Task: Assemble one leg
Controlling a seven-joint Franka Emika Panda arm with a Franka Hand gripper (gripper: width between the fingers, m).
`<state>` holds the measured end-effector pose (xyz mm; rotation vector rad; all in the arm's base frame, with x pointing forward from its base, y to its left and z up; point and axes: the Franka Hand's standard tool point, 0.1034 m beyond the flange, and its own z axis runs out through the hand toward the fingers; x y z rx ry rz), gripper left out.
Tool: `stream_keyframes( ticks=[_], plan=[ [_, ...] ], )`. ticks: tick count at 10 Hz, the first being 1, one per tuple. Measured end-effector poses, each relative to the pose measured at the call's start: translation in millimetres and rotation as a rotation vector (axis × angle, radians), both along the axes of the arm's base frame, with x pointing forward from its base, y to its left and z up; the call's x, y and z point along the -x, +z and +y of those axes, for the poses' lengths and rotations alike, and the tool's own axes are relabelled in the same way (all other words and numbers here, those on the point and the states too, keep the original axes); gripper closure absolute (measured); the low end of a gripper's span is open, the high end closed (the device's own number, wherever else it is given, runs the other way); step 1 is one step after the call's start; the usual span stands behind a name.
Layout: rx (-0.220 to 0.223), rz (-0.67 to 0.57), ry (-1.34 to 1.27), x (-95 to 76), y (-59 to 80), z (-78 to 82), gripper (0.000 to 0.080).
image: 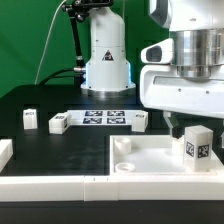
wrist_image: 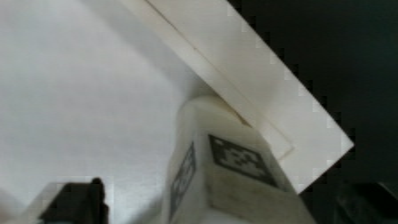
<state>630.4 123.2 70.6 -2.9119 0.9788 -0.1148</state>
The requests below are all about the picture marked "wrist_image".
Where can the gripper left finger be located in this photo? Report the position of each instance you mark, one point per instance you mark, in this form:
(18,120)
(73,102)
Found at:
(78,206)

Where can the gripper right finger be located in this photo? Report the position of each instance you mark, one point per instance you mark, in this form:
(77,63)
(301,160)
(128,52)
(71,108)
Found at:
(366,203)

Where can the white table leg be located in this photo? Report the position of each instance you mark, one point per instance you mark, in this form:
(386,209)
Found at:
(226,185)

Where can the white square tabletop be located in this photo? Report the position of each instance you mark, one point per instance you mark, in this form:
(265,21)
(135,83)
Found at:
(107,61)

